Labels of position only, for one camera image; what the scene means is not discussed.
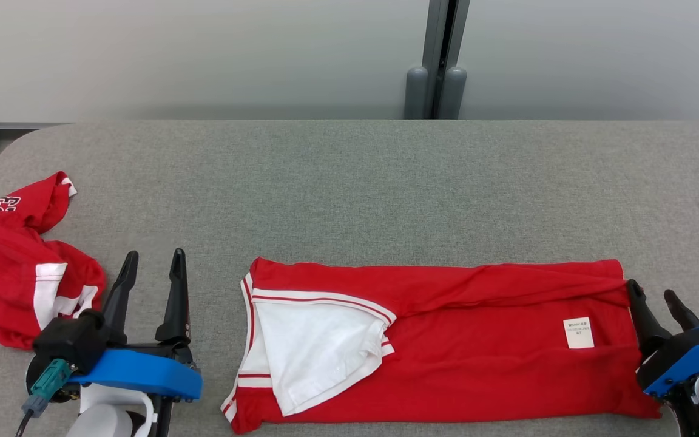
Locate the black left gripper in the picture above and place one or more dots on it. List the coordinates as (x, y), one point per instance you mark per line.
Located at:
(161, 350)

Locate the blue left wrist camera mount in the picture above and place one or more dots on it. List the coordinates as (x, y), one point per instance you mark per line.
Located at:
(143, 376)

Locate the grey cylindrical post cap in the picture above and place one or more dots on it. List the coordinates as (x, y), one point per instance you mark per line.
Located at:
(416, 94)
(452, 94)

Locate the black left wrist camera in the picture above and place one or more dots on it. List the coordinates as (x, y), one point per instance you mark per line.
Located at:
(76, 340)

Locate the teal left camera connector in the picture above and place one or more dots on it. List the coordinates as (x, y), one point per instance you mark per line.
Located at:
(49, 385)

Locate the grey metal partition post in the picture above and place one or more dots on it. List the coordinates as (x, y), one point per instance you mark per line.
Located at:
(433, 30)

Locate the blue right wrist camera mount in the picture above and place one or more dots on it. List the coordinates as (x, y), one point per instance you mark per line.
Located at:
(695, 355)

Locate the red jersey with white sleeves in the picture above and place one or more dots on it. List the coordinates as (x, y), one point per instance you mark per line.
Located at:
(477, 364)

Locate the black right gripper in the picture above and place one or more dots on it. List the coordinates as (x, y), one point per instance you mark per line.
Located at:
(659, 361)

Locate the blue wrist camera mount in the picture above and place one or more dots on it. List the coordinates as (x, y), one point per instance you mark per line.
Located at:
(143, 376)
(695, 355)

